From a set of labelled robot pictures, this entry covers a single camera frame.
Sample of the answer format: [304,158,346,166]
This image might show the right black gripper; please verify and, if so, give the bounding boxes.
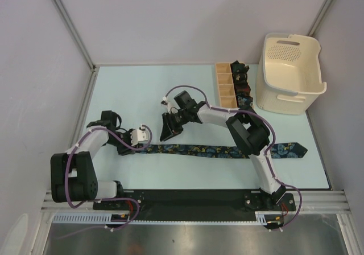
[160,109,190,142]

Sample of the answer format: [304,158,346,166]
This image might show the navy floral patterned tie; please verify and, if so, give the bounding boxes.
[138,142,308,159]

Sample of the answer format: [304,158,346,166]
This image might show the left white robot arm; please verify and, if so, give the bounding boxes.
[50,110,152,209]

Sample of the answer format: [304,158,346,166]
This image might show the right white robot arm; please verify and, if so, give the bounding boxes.
[160,91,286,210]

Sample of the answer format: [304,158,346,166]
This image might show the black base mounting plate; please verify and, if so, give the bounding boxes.
[93,188,296,223]

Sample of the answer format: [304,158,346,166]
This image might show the wooden divided organizer box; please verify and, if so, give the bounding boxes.
[215,63,252,108]

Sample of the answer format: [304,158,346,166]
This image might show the rolled blue patterned tie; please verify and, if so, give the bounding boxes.
[236,95,254,108]

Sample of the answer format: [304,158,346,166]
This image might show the rolled red patterned tie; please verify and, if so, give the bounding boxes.
[234,83,251,97]

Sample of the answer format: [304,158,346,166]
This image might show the rolled dark tie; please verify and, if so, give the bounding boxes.
[232,72,248,85]
[230,60,250,73]

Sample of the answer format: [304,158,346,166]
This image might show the rolled dark tie top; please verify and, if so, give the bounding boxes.
[230,60,250,73]

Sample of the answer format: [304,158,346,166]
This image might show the cream plastic laundry basket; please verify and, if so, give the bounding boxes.
[255,33,327,115]

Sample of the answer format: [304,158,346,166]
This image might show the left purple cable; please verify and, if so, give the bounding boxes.
[65,124,153,233]

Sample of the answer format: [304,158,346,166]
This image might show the purple cable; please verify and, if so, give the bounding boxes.
[65,124,153,233]
[161,84,303,233]

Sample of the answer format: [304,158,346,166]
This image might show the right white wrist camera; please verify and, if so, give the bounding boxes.
[161,96,174,113]

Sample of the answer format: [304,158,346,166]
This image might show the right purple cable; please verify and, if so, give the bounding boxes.
[161,84,303,233]

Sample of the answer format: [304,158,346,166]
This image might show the grey slotted cable duct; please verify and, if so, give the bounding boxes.
[53,213,129,224]

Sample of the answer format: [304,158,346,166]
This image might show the aluminium frame rail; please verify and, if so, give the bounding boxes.
[40,190,351,214]

